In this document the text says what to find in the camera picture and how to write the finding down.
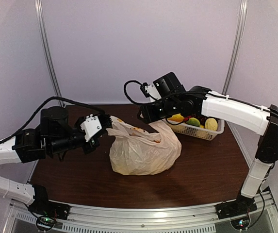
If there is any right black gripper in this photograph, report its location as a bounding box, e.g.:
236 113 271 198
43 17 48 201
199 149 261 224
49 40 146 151
138 96 180 124

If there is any beige plastic bag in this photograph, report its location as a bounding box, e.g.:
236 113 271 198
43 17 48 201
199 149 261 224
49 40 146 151
107 116 182 176

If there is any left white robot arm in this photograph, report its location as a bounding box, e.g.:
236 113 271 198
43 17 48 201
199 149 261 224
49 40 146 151
0 106 112 216

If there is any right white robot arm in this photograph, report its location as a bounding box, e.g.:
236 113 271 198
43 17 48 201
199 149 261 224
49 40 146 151
137 72 278 215

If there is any green yellow mango in basket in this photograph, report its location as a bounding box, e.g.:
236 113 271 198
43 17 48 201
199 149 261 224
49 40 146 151
185 117 201 127

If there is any red grape bunch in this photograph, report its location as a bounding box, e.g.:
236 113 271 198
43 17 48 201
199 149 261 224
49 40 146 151
195 116 208 125

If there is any white plastic basket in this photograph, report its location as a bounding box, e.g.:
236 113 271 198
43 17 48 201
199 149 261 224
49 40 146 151
163 114 225 141

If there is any yellow lemon in basket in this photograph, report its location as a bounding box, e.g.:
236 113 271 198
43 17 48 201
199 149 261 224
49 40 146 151
204 118 218 131

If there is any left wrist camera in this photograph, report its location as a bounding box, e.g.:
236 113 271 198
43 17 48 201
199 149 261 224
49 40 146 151
75 114 104 142

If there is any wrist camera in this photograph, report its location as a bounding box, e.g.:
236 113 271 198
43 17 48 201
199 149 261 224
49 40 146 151
75 114 104 142
140 83 161 102

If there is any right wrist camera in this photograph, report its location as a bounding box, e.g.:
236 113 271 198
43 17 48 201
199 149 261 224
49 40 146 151
140 83 161 102

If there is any right black cable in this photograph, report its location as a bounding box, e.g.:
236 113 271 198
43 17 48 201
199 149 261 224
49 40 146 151
123 80 151 105

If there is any black cable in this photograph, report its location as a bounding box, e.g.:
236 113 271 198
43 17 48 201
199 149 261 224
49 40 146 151
123 80 151 105
0 96 105 149

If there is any right aluminium corner post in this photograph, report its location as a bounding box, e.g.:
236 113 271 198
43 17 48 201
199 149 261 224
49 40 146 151
222 0 248 95

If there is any aluminium corner post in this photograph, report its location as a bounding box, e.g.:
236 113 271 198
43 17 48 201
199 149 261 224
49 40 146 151
34 0 62 97
222 0 248 95

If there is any left black cable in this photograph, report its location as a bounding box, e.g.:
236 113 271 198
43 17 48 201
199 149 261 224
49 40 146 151
0 96 105 149

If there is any aluminium front rail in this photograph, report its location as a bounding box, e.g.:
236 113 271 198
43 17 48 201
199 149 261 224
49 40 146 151
2 191 278 233

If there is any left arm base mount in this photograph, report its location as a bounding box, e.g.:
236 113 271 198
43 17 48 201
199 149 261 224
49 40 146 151
25 200 70 232

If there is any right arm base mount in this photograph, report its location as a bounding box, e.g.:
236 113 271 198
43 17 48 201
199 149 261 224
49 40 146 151
215 200 258 231

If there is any left aluminium corner post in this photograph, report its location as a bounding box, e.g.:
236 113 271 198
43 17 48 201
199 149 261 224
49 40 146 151
34 0 62 97

